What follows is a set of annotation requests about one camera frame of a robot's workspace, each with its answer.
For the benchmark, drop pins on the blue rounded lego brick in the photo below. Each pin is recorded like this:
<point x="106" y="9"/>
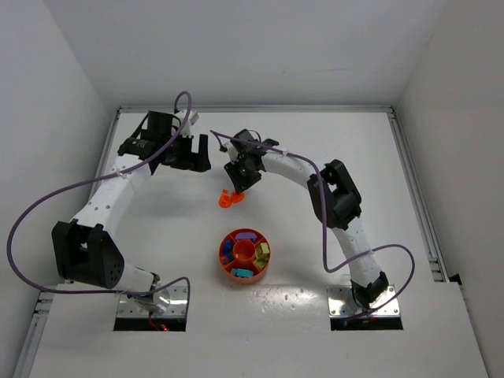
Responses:
<point x="227" y="247"/>

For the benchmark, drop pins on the purple rounded lego brick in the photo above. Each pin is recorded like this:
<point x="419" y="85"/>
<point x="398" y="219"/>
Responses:
<point x="246" y="236"/>

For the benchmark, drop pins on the small teal lego brick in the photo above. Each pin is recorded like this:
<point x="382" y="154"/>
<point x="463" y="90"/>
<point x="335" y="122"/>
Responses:
<point x="247" y="273"/>

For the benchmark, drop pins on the teal 2x4 lego brick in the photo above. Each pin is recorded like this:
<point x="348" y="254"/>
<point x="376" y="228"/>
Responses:
<point x="236" y="272"/>

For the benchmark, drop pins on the orange round divided container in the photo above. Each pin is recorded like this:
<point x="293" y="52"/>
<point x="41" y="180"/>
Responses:
<point x="243" y="256"/>

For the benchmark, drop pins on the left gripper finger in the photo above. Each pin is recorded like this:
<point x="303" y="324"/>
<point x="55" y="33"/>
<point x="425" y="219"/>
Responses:
<point x="200" y="160"/>
<point x="181" y="164"/>

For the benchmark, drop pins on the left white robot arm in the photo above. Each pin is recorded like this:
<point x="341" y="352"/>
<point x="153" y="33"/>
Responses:
<point x="84" y="248"/>

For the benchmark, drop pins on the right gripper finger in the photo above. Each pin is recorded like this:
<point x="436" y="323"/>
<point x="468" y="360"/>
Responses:
<point x="250" y="181"/>
<point x="237" y="177"/>

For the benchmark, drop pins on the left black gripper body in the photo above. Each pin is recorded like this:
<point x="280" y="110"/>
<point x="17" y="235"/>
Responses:
<point x="188" y="153"/>

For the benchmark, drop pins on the yellow-green lego brick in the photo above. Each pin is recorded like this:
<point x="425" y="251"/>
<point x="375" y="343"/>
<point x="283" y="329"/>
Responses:
<point x="262" y="249"/>
<point x="262" y="261"/>

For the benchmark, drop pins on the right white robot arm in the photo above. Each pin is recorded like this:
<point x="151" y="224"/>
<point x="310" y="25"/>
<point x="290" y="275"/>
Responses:
<point x="335" y="199"/>

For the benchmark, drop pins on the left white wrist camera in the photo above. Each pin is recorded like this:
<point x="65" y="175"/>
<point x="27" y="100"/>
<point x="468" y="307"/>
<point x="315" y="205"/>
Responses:
<point x="191" y="117"/>

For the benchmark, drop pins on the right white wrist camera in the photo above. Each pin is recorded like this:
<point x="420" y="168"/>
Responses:
<point x="229" y="149"/>

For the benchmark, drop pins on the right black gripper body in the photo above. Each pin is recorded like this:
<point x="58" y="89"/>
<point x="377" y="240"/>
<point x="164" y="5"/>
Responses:
<point x="241" y="180"/>

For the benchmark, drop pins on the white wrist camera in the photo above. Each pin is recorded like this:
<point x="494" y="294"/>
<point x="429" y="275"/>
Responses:
<point x="191" y="117"/>
<point x="229" y="149"/>

